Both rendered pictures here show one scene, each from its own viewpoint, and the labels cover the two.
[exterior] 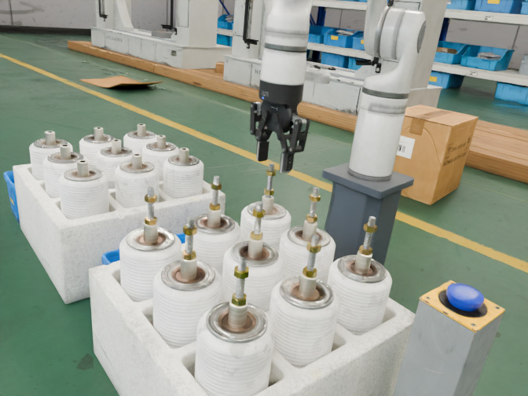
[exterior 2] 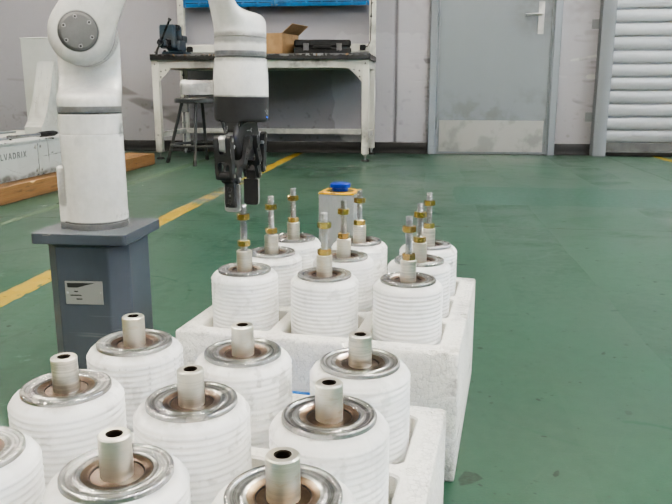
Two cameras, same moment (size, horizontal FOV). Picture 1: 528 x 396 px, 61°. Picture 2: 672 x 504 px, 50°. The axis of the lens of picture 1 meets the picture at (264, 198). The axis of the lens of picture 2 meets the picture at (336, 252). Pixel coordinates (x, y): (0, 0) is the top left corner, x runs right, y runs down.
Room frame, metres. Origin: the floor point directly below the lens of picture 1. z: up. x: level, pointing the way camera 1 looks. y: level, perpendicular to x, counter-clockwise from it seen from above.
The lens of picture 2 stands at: (1.25, 0.89, 0.50)
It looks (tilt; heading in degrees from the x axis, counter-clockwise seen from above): 13 degrees down; 235
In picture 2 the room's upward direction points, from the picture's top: straight up
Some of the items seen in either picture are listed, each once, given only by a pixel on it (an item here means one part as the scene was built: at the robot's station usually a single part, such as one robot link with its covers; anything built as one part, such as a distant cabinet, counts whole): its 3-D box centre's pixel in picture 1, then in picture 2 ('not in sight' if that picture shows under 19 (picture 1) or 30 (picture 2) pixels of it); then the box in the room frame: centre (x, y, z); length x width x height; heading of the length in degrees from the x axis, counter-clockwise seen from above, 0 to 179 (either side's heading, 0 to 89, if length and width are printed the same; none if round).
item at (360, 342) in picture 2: (82, 169); (360, 350); (0.86, 0.38, 0.26); 0.02 x 0.02 x 0.03
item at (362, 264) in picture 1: (363, 262); (293, 231); (0.60, -0.16, 0.26); 0.02 x 0.02 x 0.03
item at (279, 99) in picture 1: (279, 104); (241, 126); (0.77, -0.01, 0.46); 0.08 x 0.08 x 0.09
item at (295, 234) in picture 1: (308, 236); (271, 252); (0.68, -0.08, 0.25); 0.08 x 0.08 x 0.01
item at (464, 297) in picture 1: (463, 298); (340, 187); (0.44, -0.24, 0.32); 0.04 x 0.04 x 0.02
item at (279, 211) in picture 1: (266, 210); (244, 270); (0.77, -0.01, 0.25); 0.08 x 0.08 x 0.01
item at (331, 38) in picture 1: (345, 38); not in sight; (6.19, -0.84, 0.36); 0.50 x 0.38 x 0.21; 138
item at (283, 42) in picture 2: not in sight; (277, 41); (-1.69, -4.05, 0.87); 0.40 x 0.30 x 0.23; 124
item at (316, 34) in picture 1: (320, 34); not in sight; (6.51, -0.54, 0.36); 0.50 x 0.38 x 0.21; 138
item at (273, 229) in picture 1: (262, 252); (246, 330); (0.77, -0.01, 0.16); 0.10 x 0.10 x 0.18
